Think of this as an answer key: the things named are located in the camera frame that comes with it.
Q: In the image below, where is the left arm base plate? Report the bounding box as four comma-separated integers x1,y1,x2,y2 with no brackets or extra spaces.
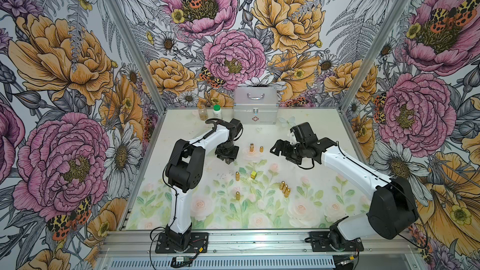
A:
154,232,210,254

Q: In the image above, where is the gold lipstick pair lower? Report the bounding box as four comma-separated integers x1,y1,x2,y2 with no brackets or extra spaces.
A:
282,184,291,198

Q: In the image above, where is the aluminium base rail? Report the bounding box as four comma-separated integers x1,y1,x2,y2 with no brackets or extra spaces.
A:
102,229,426,270

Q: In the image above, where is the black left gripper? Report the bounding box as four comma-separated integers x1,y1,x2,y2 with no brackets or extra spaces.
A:
214,139,239,163

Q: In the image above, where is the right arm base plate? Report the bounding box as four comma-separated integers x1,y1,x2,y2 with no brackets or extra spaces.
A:
304,231,364,253

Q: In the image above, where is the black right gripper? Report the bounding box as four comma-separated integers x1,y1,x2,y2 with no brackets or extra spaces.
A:
269,139,307,166

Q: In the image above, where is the silver aluminium first aid case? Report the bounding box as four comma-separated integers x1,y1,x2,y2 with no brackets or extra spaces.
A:
233,87,279,125

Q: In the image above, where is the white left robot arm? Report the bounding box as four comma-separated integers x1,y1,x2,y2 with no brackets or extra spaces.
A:
162,118,243,252

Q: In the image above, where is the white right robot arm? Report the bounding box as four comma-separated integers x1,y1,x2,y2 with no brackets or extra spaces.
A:
270,122,420,251

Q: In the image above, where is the white bottle green cap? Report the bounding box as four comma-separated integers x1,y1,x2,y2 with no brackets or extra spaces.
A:
212,104,223,120

